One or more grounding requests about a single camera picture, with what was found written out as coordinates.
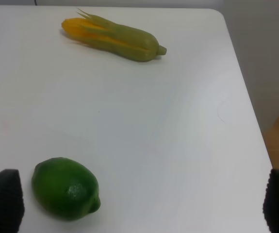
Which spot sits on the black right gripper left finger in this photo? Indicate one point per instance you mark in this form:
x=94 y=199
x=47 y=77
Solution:
x=11 y=201

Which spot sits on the green lime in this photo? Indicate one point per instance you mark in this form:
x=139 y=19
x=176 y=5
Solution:
x=65 y=188

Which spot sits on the corn cob with green husk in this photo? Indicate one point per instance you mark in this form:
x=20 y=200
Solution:
x=102 y=34

